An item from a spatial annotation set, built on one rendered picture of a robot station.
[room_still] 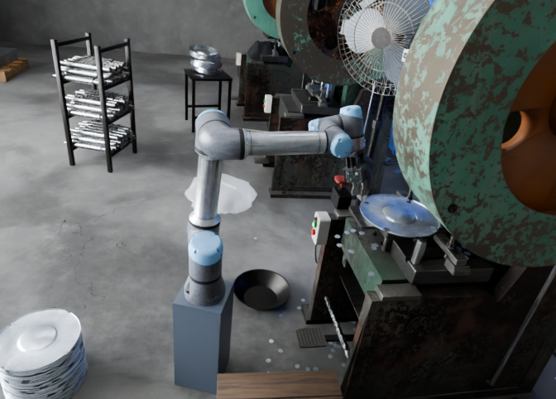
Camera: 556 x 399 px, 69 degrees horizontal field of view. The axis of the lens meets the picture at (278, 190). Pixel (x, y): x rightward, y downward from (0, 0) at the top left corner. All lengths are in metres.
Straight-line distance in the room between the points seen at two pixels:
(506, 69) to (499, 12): 0.11
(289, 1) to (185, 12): 5.37
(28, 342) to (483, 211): 1.58
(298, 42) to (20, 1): 6.29
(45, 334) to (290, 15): 1.99
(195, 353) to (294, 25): 1.83
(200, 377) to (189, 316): 0.32
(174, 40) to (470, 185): 7.20
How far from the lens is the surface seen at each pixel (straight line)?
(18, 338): 1.87
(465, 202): 0.99
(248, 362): 1.94
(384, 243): 1.55
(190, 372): 1.78
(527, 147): 1.12
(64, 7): 8.09
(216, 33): 7.84
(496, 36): 0.87
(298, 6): 2.55
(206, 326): 1.56
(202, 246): 1.42
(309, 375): 1.49
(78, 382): 1.93
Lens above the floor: 1.52
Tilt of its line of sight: 28 degrees down
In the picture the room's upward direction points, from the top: 7 degrees clockwise
